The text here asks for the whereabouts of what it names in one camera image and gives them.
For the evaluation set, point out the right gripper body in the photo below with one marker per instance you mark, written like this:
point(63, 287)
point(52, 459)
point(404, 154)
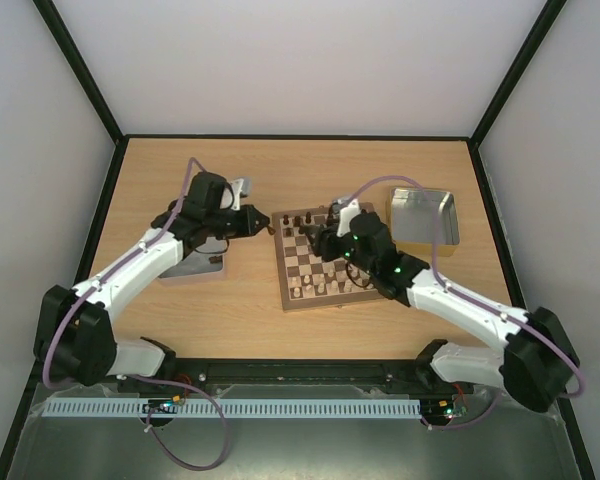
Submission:
point(324, 241)

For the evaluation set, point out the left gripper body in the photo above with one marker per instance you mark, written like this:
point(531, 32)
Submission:
point(227, 230)

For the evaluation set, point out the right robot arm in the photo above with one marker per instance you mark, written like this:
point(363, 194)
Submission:
point(526, 354)

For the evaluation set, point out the wooden chess board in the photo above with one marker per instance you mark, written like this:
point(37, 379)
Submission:
point(295, 259)

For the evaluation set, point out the left metal tin tray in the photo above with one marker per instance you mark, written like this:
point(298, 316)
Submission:
point(195, 269)

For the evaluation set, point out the metal tin tray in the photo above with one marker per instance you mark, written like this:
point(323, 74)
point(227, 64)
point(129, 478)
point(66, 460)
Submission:
point(413, 215)
point(195, 269)

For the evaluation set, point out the right metal tin tray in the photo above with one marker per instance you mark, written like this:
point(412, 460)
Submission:
point(413, 215)

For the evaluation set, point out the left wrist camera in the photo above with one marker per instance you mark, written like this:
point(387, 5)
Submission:
point(234, 192)

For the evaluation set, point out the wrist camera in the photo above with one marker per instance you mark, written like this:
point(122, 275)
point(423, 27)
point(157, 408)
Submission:
point(234, 192)
point(343, 211)

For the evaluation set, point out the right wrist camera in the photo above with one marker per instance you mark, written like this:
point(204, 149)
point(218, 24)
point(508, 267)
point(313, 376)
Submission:
point(343, 211)

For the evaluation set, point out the black frame base rail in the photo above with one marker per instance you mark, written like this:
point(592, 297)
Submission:
point(389, 376)

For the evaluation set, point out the light blue cable duct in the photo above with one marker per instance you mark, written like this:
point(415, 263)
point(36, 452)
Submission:
point(234, 408)

